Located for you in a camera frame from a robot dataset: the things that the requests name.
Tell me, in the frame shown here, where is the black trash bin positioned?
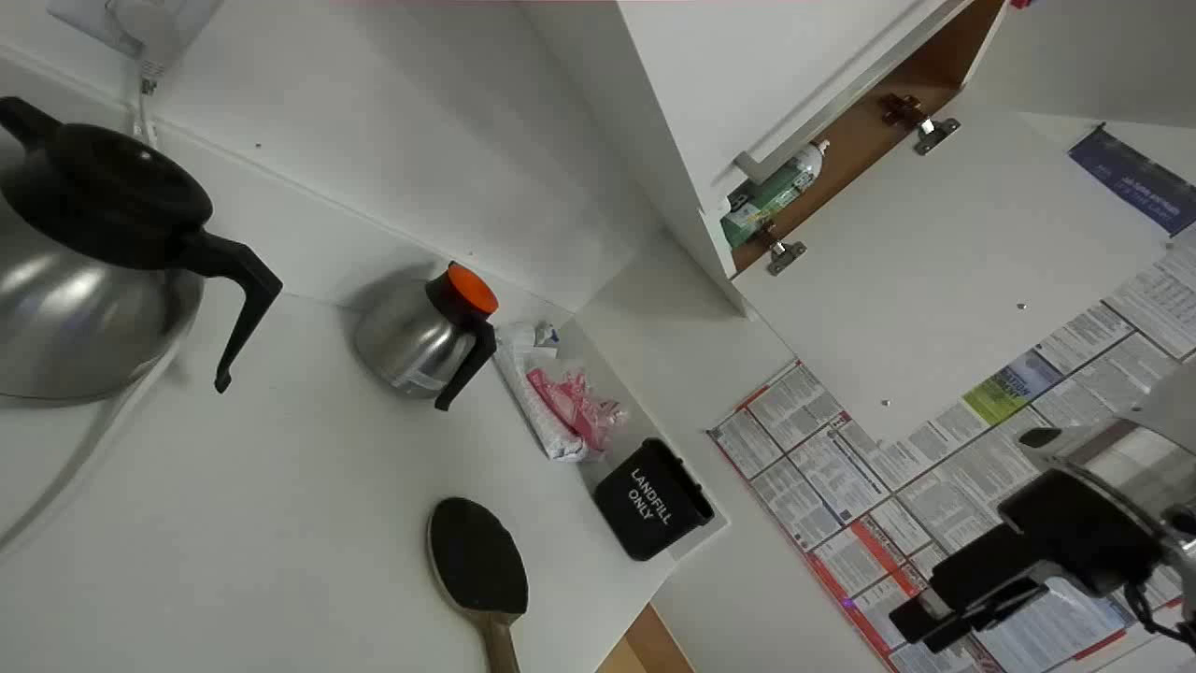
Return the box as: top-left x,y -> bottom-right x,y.
590,438 -> 719,562

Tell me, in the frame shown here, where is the large steel coffee carafe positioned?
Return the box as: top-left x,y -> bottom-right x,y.
0,96 -> 283,402

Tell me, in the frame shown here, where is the black ping pong paddle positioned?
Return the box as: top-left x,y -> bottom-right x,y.
431,498 -> 529,673

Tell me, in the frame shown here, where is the small orange-lid steel carafe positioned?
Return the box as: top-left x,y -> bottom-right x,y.
346,261 -> 497,412

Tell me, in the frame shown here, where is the green wipes canister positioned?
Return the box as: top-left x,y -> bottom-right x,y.
720,142 -> 830,245

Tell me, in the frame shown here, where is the white overhead cabinet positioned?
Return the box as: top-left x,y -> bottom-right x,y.
518,0 -> 1008,281

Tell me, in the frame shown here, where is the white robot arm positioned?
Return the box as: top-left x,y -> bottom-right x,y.
889,367 -> 1196,650

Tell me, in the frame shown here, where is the labor law wall poster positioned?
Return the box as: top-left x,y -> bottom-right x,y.
715,234 -> 1196,673

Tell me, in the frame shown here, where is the blue wall notice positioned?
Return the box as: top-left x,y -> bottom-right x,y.
1068,127 -> 1196,234

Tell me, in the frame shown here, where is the white cabinet door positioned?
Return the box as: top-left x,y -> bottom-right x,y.
735,94 -> 1161,442

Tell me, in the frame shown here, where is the white power cord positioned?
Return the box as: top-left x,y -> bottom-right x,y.
0,72 -> 190,552

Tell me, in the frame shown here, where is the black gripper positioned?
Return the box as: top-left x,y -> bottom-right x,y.
889,472 -> 1161,650

